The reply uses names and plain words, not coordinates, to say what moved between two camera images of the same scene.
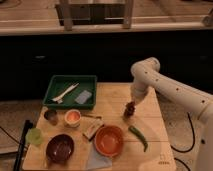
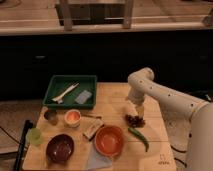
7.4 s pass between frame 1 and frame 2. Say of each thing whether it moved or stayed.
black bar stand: stayed
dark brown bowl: stayed
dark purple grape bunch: moved
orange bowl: stayed
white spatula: stayed
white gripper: moved
